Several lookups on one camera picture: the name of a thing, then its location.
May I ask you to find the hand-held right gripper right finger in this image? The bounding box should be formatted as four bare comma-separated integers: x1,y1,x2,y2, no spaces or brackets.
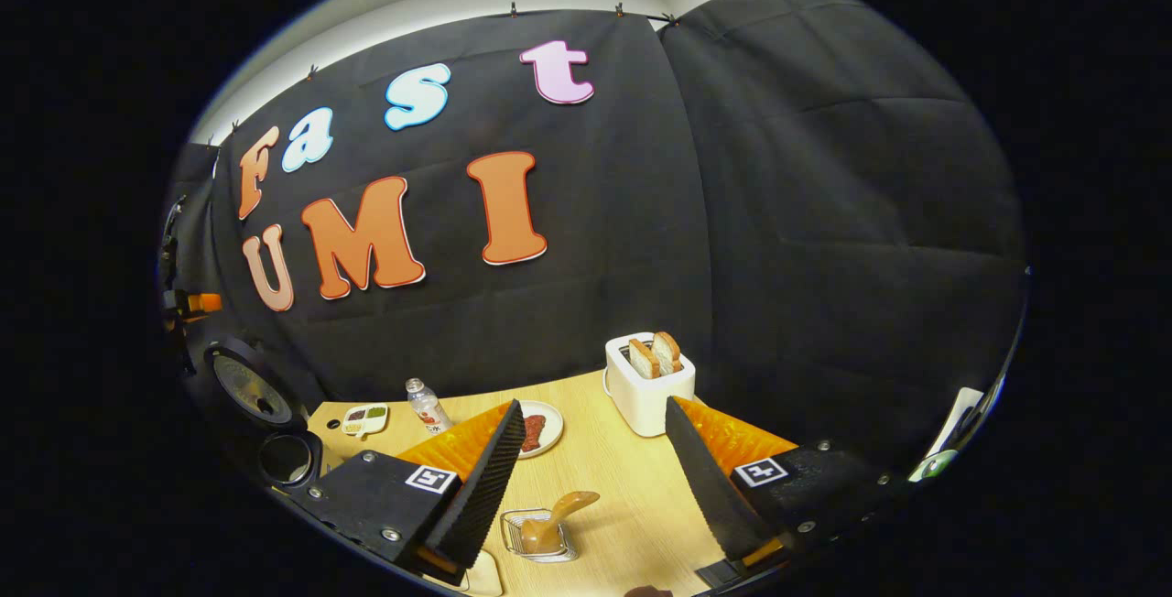
664,396,907,578

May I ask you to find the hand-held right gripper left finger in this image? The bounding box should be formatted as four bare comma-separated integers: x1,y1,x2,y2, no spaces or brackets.
288,398,527,587

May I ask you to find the metal wire chopstick holder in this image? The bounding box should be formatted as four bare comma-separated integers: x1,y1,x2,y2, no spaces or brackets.
500,507,580,564

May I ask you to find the wooden spoon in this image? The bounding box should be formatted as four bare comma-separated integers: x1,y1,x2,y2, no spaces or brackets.
520,491,602,554

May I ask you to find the black rice cooker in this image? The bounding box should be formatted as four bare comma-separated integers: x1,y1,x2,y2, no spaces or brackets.
201,336,326,493

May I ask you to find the white round plate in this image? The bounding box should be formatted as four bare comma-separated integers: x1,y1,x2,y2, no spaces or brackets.
515,400,565,460

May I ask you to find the clear plastic drink bottle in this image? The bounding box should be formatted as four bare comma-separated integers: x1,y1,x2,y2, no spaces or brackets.
406,378,454,434

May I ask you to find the white toaster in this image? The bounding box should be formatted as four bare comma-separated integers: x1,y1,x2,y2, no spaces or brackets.
603,332,697,438

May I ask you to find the white divided bean dish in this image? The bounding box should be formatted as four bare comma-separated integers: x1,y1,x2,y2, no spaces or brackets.
342,403,390,438

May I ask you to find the white board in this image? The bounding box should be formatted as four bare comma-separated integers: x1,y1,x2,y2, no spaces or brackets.
911,386,985,483

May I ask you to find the black backdrop cloth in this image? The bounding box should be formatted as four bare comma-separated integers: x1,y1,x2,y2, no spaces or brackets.
160,0,1026,470

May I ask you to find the black metal stand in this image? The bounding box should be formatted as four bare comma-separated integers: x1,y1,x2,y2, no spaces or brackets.
957,299,1028,461

